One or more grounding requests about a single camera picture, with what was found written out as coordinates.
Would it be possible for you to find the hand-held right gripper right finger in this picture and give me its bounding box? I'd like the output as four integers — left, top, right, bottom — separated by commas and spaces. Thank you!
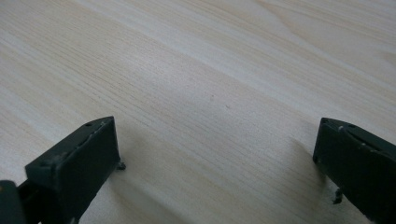
312, 117, 396, 224

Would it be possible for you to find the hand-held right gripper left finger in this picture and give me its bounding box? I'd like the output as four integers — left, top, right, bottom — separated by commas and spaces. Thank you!
17, 116, 127, 224

